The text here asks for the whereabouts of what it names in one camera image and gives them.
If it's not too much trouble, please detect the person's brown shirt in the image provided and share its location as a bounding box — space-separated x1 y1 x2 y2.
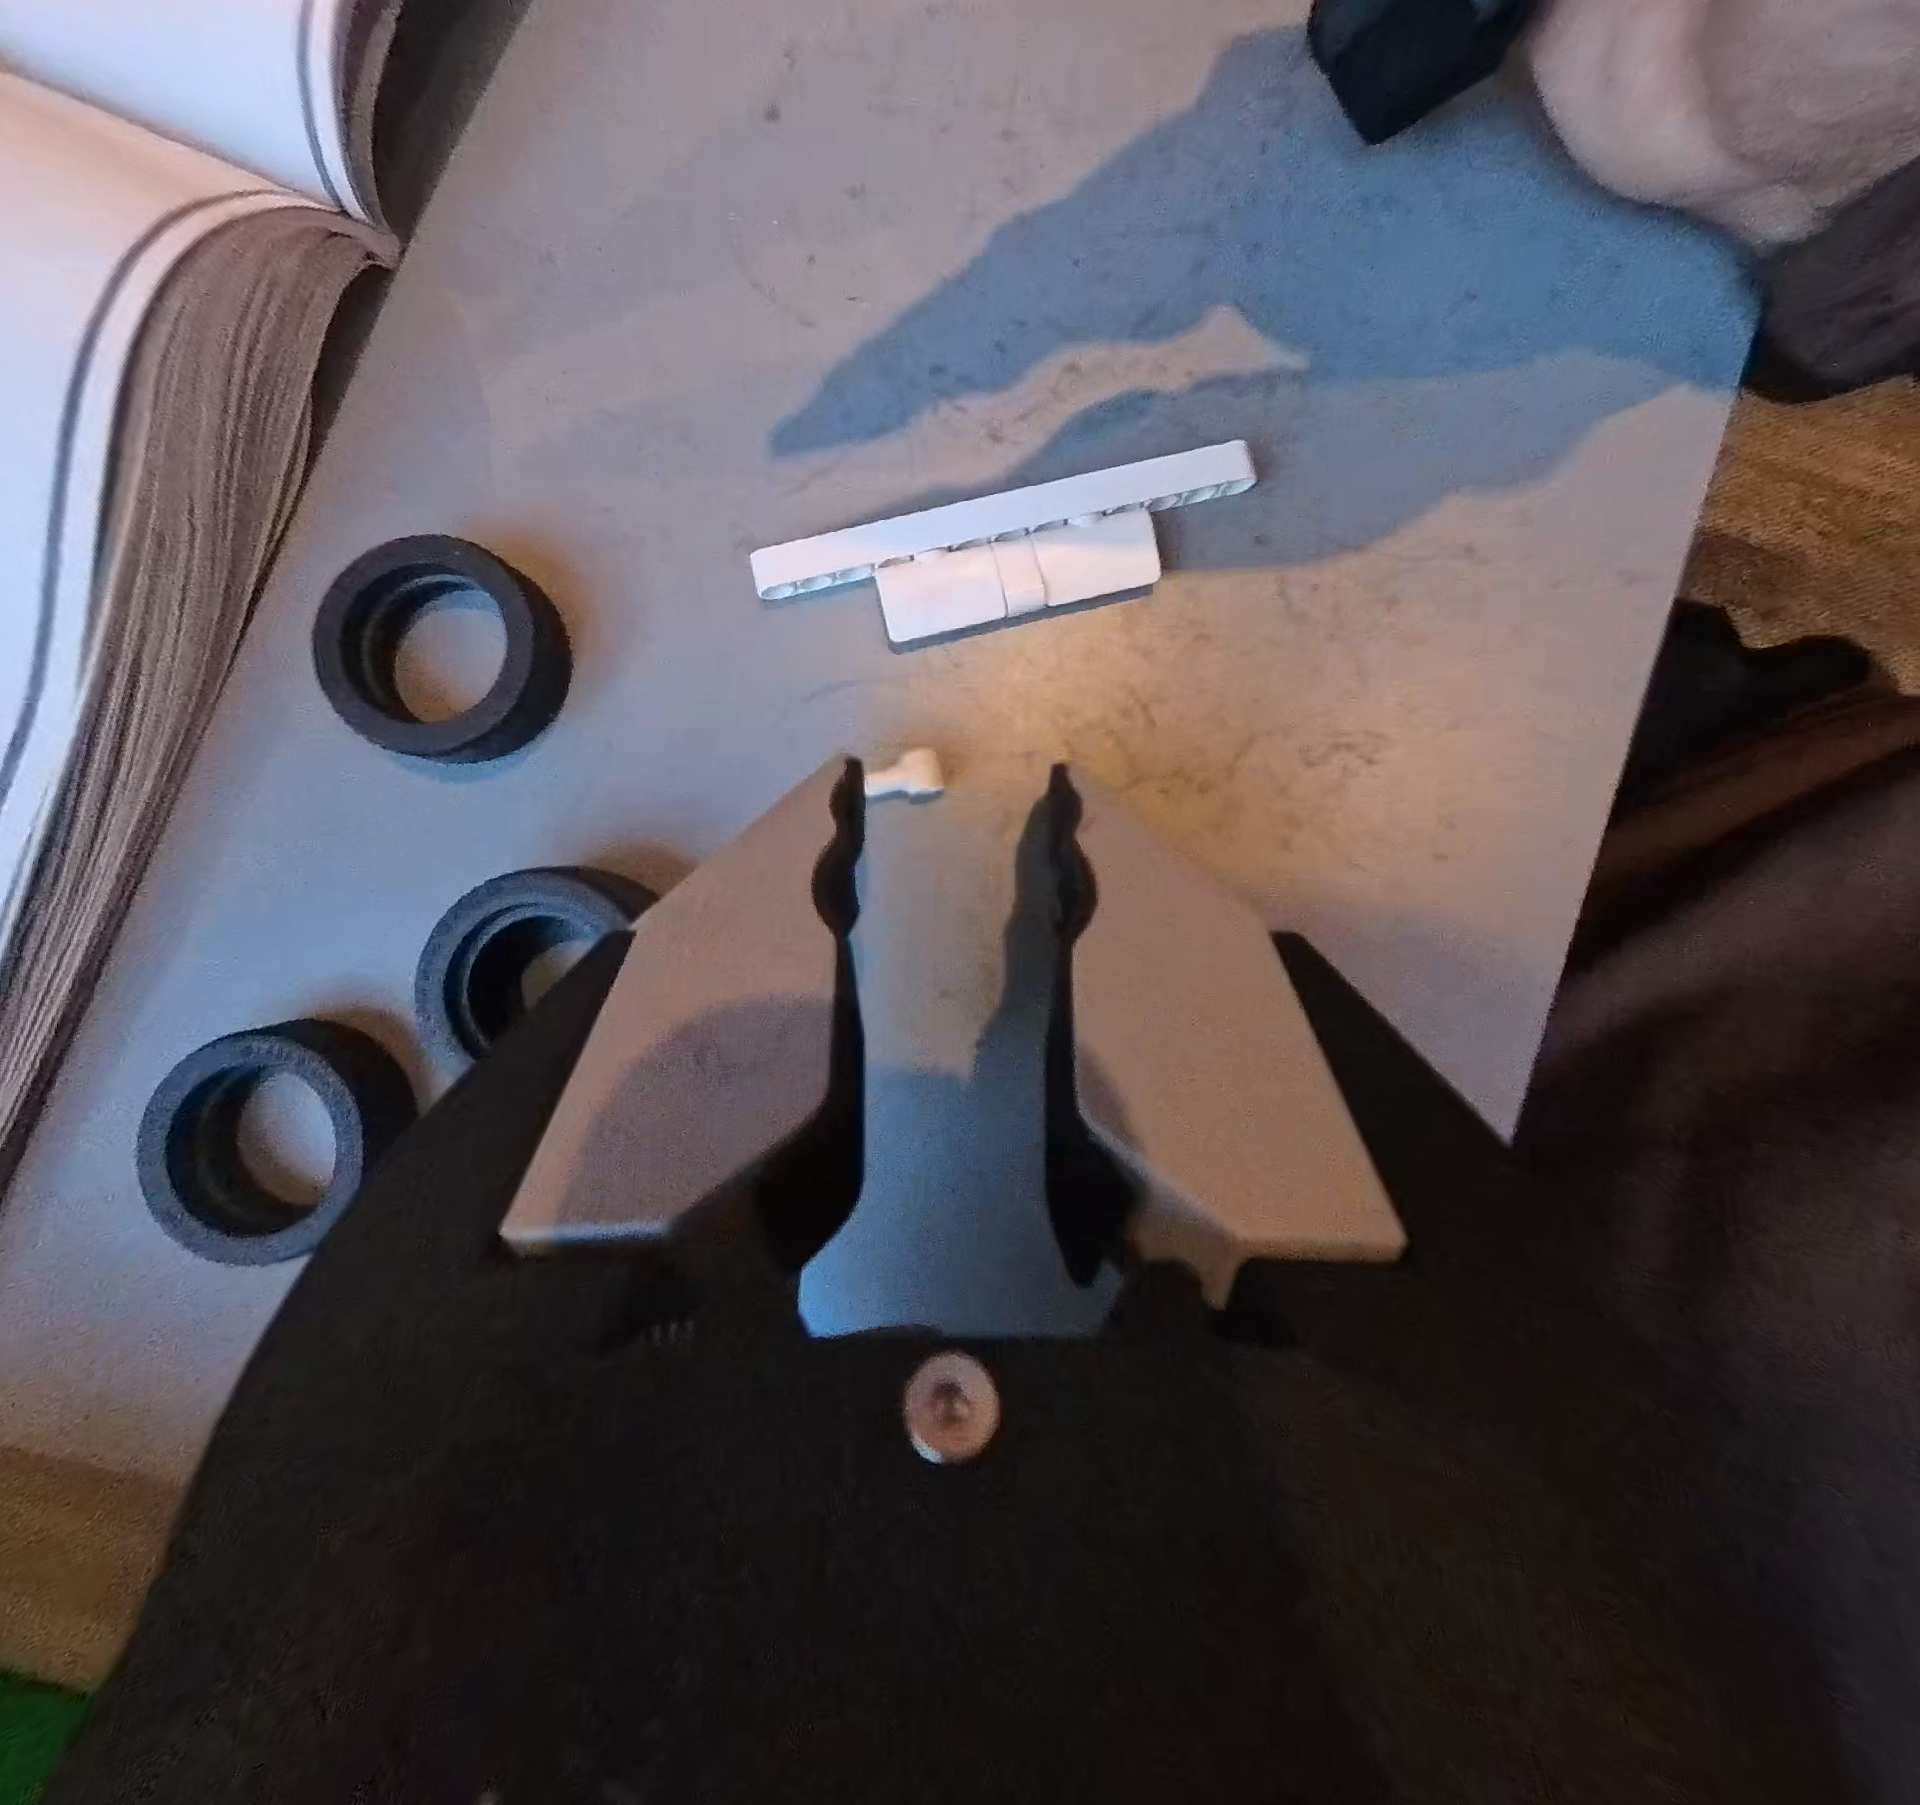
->
1515 695 1920 1805

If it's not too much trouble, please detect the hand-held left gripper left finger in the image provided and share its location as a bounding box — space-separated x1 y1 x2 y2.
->
500 756 871 1276

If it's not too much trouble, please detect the narrow black rubber tyre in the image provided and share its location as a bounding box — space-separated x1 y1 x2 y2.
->
136 1021 423 1267

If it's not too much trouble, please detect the open white instruction booklet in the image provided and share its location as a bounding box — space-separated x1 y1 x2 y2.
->
0 0 601 1178

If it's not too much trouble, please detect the white toy beam brick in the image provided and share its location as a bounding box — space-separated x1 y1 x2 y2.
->
877 512 1170 644

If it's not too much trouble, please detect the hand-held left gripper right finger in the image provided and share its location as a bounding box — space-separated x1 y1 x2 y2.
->
1018 761 1413 1309

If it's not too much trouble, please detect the long white toy beam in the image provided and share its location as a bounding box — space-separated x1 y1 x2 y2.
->
746 442 1259 610

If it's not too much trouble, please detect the green plastic bin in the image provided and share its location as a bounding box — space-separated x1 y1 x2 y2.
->
0 1670 92 1805

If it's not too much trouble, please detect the grey desk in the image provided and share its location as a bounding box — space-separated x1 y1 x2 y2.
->
0 0 1759 1686

